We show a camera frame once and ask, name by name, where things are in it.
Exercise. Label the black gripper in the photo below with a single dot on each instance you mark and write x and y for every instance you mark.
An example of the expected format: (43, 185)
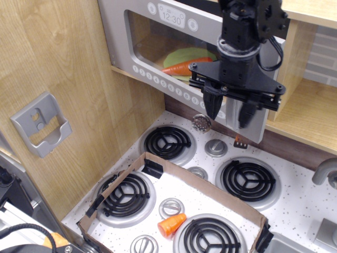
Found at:
(238, 79)

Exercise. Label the grey toy microwave door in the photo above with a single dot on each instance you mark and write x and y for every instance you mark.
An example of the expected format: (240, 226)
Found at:
(141, 34)

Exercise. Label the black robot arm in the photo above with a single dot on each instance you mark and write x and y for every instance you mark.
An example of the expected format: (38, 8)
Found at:
(246, 26)

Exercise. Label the hanging silver strainer spoon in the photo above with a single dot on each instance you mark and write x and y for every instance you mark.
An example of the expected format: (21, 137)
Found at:
(201, 123)

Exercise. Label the hanging orange toy spatula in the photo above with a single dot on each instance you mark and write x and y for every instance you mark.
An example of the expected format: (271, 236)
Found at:
(239, 143)

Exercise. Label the grey back stove knob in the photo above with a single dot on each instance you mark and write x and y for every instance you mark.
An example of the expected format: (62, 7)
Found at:
(216, 148)

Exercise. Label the grey stove knob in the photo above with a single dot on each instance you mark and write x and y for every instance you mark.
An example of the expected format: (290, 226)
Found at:
(216, 148)
(171, 207)
(144, 244)
(200, 172)

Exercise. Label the whole orange toy carrot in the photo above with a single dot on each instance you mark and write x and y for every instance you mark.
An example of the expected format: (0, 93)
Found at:
(182, 69)

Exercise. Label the green toy plate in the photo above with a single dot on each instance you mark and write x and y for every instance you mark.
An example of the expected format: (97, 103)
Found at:
(185, 54)

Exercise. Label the back left black burner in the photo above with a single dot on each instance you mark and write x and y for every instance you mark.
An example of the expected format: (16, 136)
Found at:
(169, 142)

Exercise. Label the black burner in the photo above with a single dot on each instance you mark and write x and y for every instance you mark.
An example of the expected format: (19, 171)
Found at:
(251, 180)
(169, 142)
(208, 233)
(129, 203)

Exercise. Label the grey middle stove knob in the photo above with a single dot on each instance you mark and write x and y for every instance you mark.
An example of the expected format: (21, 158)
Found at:
(200, 172)

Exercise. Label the back right black burner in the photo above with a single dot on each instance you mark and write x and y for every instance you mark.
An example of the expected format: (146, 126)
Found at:
(251, 180)

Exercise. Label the grey toy faucet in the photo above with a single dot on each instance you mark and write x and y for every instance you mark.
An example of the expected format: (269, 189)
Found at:
(326, 169)

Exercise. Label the grey centre front stove knob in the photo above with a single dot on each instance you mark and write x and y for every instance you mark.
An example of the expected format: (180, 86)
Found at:
(171, 207)

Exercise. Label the front right black burner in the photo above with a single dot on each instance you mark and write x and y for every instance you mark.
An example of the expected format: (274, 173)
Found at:
(208, 233)

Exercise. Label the orange toy carrot piece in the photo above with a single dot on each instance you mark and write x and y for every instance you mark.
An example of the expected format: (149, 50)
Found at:
(171, 224)

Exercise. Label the front left black burner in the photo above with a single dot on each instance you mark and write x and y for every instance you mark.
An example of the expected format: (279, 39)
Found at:
(129, 203)

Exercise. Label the grey toy sink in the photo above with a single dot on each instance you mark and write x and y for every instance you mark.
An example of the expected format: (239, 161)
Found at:
(321, 237)

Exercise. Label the black equipment at left edge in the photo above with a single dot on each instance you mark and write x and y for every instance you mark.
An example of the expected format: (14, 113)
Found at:
(13, 193)

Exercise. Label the brown cardboard frame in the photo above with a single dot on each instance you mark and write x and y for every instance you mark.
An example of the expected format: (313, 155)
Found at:
(171, 181)

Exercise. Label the grey wall phone holder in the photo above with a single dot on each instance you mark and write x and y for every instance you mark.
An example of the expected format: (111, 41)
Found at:
(34, 117)

